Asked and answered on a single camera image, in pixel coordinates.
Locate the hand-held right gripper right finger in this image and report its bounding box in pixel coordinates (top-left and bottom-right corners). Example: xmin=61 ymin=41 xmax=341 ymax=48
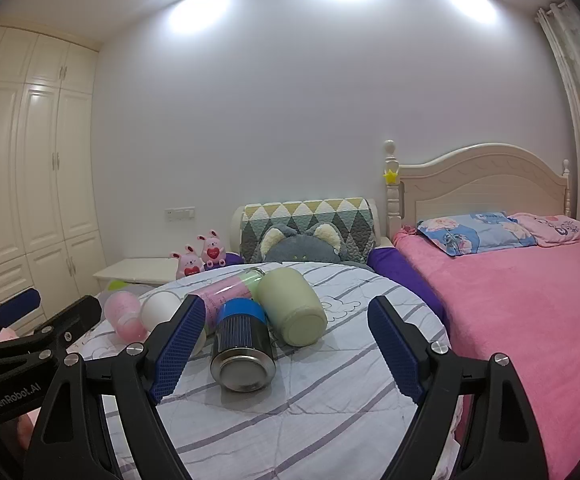
xmin=367 ymin=295 xmax=550 ymax=480

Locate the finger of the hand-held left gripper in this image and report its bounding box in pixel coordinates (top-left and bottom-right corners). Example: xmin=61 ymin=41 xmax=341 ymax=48
xmin=0 ymin=287 xmax=42 ymax=348
xmin=17 ymin=295 xmax=104 ymax=357

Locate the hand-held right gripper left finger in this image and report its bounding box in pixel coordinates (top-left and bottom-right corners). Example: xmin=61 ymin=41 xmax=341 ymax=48
xmin=30 ymin=295 xmax=207 ymax=480

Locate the steel cup with blue band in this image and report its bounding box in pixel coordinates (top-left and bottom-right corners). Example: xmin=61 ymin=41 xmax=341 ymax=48
xmin=210 ymin=298 xmax=277 ymax=393

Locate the cream cup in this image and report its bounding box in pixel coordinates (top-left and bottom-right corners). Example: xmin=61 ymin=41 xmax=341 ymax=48
xmin=256 ymin=267 xmax=329 ymax=347

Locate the white round bottle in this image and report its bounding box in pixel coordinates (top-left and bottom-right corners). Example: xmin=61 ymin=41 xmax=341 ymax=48
xmin=141 ymin=291 xmax=209 ymax=359

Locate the pink translucent bottle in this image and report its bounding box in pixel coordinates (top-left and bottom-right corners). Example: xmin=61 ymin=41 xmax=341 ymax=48
xmin=104 ymin=291 xmax=149 ymax=342

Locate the white nightstand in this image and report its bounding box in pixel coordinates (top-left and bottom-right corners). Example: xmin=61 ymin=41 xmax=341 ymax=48
xmin=92 ymin=257 xmax=181 ymax=289

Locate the pink bottle with green cap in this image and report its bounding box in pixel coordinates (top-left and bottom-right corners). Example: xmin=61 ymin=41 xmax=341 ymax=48
xmin=187 ymin=267 xmax=267 ymax=336

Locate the purple sheet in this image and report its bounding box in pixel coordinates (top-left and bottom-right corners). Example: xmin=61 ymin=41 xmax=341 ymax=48
xmin=367 ymin=247 xmax=451 ymax=322

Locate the grey striped bed sheet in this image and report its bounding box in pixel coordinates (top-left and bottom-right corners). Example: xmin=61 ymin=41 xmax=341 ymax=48
xmin=77 ymin=262 xmax=466 ymax=480

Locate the pink bunny toy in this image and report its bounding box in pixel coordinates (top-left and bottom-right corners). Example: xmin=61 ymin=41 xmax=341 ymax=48
xmin=171 ymin=245 xmax=205 ymax=280
xmin=198 ymin=230 xmax=229 ymax=269

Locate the pink blanket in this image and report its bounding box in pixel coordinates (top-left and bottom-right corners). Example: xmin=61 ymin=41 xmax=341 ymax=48
xmin=392 ymin=227 xmax=580 ymax=480

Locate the blue floral pillow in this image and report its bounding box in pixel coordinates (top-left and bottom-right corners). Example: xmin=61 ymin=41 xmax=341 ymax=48
xmin=416 ymin=211 xmax=538 ymax=258

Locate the grey cat plush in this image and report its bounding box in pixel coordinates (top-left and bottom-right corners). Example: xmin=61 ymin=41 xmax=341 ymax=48
xmin=261 ymin=223 xmax=349 ymax=264

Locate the cream wardrobe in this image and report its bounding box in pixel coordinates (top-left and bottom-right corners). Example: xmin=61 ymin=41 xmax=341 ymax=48
xmin=0 ymin=24 xmax=109 ymax=332

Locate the triangle pattern quilted cover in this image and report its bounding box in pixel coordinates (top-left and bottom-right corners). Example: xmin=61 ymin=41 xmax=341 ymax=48
xmin=240 ymin=199 xmax=377 ymax=263

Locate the cream wooden headboard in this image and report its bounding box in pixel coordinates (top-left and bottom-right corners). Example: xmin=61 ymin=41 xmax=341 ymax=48
xmin=383 ymin=140 xmax=572 ymax=237

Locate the pink pillow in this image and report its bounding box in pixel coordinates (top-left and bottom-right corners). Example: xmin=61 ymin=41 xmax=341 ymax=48
xmin=507 ymin=212 xmax=580 ymax=248

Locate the pale curtain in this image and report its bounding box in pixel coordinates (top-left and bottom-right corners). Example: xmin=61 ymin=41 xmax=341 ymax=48
xmin=536 ymin=0 xmax=580 ymax=222

